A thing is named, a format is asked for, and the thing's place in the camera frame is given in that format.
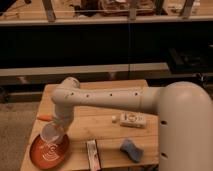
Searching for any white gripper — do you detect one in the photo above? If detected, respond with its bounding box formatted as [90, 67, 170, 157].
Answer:
[53, 107, 74, 131]

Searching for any clear glass cup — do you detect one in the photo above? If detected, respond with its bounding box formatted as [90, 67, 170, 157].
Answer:
[40, 122, 64, 144]

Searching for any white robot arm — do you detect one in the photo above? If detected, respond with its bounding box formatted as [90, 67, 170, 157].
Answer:
[51, 77, 213, 171]

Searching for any orange ceramic bowl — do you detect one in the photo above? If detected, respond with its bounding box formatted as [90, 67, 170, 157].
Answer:
[29, 135, 69, 169]

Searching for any orange carrot toy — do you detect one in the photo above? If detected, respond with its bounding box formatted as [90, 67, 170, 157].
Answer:
[37, 115, 52, 122]

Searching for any red white flat package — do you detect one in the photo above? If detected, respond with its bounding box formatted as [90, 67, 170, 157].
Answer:
[86, 140, 101, 171]

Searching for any white rectangular box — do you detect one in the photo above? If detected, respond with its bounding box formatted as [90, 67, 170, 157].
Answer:
[120, 113, 146, 128]

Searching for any wooden table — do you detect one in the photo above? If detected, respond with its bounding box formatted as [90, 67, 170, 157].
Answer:
[20, 80, 158, 171]

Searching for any long wooden shelf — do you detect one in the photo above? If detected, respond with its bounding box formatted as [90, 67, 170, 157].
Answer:
[0, 0, 213, 26]

